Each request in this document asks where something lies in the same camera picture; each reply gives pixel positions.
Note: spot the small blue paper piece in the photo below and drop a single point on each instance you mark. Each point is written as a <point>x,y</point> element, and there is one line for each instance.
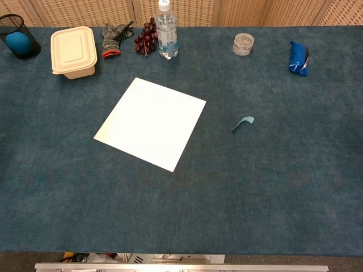
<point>244,122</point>

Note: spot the white paper sheet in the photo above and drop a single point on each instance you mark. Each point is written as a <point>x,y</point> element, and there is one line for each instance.
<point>150,123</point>

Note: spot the teal felt table mat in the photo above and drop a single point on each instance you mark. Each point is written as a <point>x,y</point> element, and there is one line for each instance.
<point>181,198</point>

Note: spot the clear plastic water bottle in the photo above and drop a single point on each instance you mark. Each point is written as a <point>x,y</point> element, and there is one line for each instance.
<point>167,34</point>

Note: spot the dark red grape bunch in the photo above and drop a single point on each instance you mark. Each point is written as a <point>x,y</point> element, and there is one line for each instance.
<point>147,38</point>

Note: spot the small clear plastic jar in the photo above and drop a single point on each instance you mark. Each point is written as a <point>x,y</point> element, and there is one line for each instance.
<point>242,44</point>

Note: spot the grey knit work glove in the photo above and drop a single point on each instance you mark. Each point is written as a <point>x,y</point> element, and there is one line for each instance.
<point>113,39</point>

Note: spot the woven folding screen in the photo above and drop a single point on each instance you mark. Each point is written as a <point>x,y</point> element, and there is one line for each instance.
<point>227,12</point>

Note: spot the beige lidded food container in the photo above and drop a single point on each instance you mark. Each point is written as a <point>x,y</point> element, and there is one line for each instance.
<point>73,51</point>

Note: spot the blue snack packet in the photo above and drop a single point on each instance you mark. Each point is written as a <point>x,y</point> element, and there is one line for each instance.
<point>297,58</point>

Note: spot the blue textured ball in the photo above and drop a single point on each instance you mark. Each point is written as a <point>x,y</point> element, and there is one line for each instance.
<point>17,42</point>

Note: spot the silver aluminium rail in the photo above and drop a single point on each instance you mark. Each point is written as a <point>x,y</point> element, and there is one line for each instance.
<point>181,267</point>

